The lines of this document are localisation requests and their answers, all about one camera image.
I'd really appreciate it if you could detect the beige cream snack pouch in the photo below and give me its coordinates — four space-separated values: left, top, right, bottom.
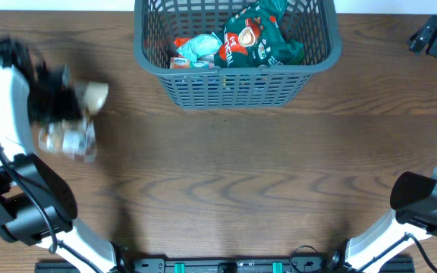
39 81 108 162

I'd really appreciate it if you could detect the multicolour tissue pack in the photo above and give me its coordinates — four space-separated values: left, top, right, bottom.
161 57 219 83

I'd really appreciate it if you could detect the orange spaghetti package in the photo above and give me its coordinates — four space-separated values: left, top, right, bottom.
173 37 191 49

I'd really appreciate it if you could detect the teal small snack packet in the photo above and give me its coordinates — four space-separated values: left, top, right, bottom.
177 33 222 61

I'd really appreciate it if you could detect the green Nescafe coffee bag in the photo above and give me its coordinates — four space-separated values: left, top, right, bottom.
214 0 304 68

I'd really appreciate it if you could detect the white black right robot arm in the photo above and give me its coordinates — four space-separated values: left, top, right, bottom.
328 16 437 272

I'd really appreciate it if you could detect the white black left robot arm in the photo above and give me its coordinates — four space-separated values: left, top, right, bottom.
0 38 133 272

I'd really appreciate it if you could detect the grey plastic mesh basket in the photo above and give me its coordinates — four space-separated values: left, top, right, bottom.
134 0 341 109

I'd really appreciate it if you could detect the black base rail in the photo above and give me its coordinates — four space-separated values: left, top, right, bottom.
34 253 416 273

